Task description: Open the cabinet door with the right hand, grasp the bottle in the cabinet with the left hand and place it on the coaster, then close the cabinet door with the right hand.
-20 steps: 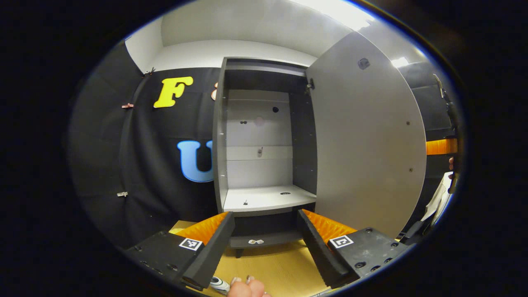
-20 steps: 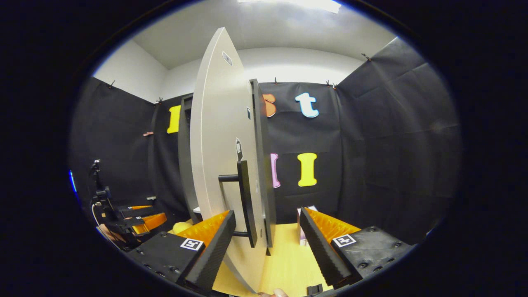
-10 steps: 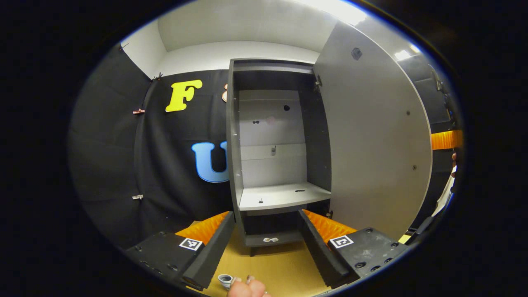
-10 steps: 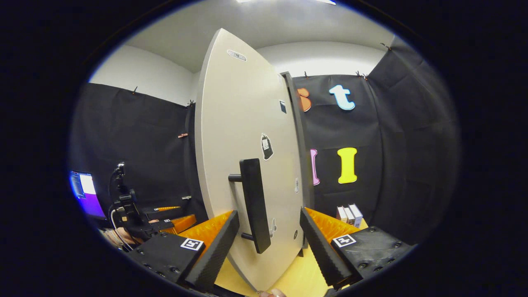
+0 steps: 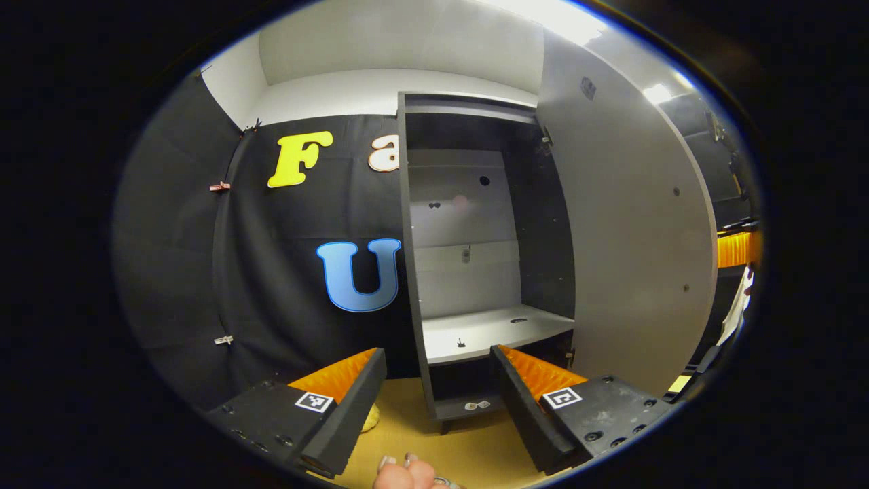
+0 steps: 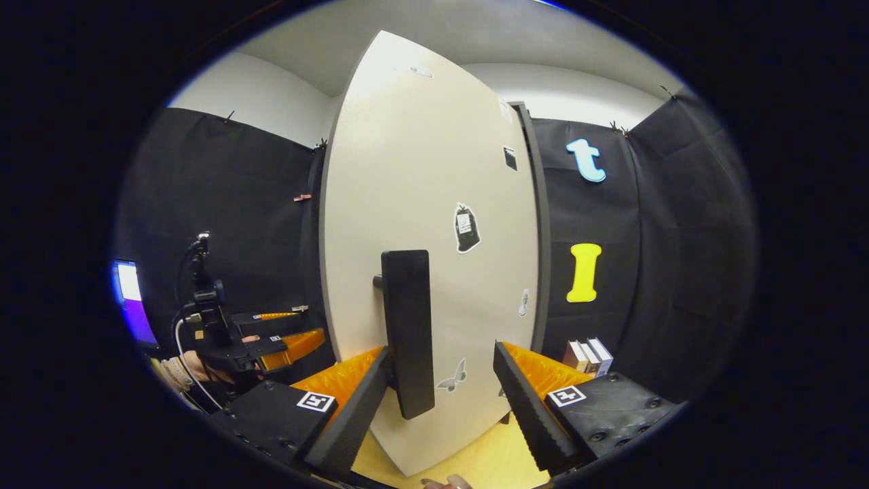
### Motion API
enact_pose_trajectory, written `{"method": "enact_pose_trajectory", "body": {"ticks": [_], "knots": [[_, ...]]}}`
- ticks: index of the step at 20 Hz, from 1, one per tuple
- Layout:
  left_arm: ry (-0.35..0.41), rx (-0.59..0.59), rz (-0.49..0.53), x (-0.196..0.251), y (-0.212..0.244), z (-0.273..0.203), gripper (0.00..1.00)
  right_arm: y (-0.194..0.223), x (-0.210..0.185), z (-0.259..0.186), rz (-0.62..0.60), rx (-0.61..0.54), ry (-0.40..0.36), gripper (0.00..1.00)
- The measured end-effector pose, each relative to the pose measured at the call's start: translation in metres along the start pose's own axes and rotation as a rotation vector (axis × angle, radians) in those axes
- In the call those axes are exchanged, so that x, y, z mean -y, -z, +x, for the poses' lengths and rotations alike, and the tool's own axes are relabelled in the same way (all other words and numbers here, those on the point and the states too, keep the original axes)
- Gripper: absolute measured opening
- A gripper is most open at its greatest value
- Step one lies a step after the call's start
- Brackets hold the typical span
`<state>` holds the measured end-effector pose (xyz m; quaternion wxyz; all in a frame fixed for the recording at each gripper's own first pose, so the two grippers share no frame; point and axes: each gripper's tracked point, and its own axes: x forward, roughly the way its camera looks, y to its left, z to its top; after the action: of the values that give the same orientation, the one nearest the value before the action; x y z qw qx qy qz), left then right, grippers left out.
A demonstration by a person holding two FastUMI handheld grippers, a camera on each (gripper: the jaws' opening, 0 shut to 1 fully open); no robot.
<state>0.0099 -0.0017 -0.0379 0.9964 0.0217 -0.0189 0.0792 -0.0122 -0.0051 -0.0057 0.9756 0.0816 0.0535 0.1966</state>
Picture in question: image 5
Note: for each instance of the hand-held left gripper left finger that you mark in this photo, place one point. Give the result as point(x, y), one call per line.
point(346, 421)

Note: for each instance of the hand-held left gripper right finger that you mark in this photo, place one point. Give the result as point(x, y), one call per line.
point(523, 414)

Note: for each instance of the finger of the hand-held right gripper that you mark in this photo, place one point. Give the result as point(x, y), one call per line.
point(738, 248)

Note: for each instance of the beige cabinet door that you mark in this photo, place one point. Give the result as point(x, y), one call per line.
point(631, 238)

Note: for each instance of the grey cabinet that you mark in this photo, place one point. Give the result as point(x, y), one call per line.
point(543, 238)

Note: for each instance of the metal cabinet hinge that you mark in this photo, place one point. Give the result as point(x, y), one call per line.
point(545, 136)
point(569, 354)

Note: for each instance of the white cabinet shelf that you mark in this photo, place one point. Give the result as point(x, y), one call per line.
point(489, 333)

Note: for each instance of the pale yellow object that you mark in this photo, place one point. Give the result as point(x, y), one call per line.
point(371, 420)

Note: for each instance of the black pole stand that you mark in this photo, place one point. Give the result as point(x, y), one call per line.
point(733, 163)

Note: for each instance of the silver clip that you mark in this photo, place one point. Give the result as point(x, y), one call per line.
point(223, 339)

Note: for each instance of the small ceiling light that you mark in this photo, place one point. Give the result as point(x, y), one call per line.
point(656, 93)

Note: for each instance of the copper clip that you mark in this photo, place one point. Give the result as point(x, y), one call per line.
point(219, 186)

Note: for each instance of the long ceiling light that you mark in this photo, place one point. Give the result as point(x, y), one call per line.
point(550, 17)

